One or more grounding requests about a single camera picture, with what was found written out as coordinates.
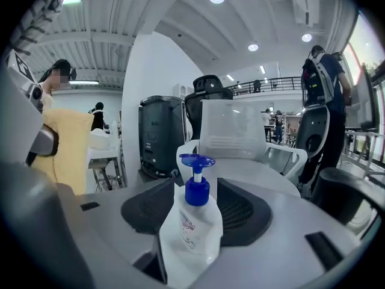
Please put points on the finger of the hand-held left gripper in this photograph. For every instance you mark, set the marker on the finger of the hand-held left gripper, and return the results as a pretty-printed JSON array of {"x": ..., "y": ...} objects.
[{"x": 39, "y": 221}]

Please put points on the black office chair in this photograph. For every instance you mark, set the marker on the black office chair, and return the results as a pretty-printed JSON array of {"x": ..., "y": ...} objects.
[{"x": 207, "y": 86}]

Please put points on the white washbasin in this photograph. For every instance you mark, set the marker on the white washbasin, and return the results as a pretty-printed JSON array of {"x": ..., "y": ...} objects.
[{"x": 99, "y": 143}]

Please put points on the large window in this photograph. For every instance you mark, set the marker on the large window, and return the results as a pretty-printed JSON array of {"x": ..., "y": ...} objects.
[{"x": 370, "y": 41}]

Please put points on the metal rack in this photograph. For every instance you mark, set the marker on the metal rack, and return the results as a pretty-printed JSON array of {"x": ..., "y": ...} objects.
[{"x": 102, "y": 163}]

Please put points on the white ceiling air conditioner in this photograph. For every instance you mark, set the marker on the white ceiling air conditioner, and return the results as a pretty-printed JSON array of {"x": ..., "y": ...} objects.
[{"x": 303, "y": 8}]

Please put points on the striped cream shirt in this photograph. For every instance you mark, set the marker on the striped cream shirt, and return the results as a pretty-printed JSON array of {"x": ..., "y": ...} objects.
[{"x": 39, "y": 26}]

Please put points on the black balcony railing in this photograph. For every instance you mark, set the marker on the black balcony railing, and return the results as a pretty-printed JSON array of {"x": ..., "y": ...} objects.
[{"x": 285, "y": 79}]

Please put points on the white grey office chair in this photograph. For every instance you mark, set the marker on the white grey office chair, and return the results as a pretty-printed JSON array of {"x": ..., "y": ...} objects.
[{"x": 234, "y": 125}]

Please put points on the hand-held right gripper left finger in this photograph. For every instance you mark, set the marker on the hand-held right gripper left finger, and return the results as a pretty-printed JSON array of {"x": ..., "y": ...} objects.
[{"x": 120, "y": 221}]

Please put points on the yellow cloth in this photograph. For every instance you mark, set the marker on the yellow cloth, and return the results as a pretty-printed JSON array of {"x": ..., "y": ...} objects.
[{"x": 72, "y": 149}]

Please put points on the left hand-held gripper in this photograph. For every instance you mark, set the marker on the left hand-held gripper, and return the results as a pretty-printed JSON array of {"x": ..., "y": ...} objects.
[{"x": 22, "y": 68}]

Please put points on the grey backpack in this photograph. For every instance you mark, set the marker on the grey backpack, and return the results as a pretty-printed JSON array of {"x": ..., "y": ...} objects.
[{"x": 319, "y": 80}]

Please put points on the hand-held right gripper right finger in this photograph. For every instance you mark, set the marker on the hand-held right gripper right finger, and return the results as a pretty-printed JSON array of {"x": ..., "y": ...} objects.
[{"x": 270, "y": 251}]

